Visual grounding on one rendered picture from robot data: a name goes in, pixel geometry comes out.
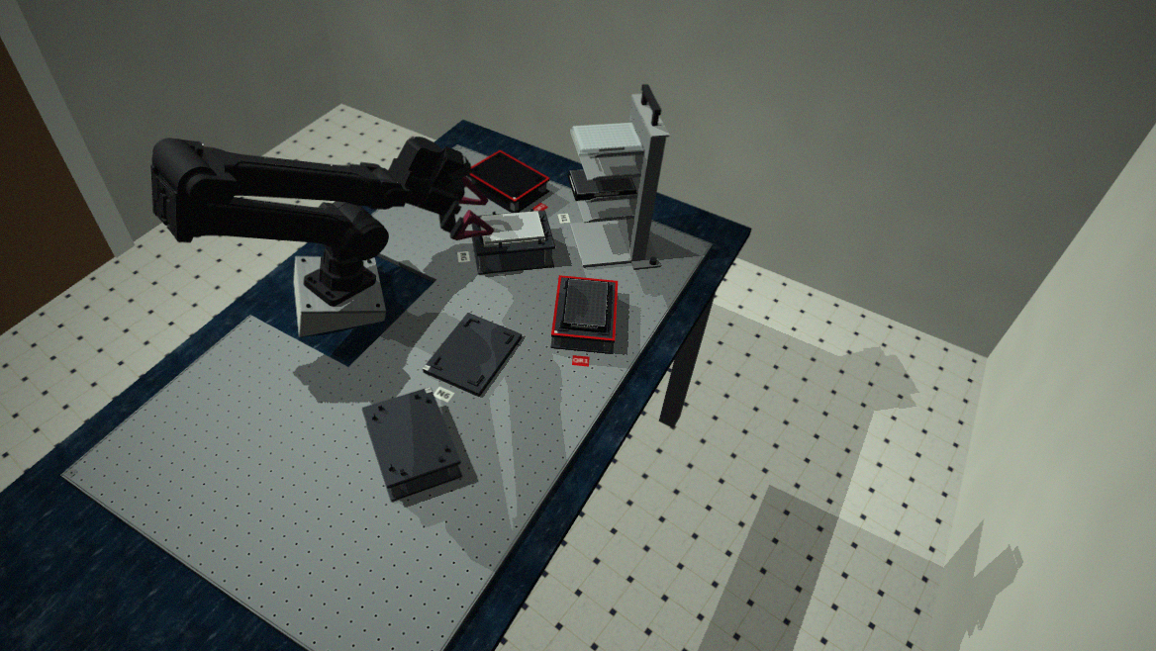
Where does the grey shelf rack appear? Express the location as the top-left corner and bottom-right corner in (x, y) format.
(570, 98), (666, 268)

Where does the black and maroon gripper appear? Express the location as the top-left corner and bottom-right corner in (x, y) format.
(417, 177), (494, 241)

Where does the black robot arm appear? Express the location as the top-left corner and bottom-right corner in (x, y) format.
(150, 136), (472, 308)

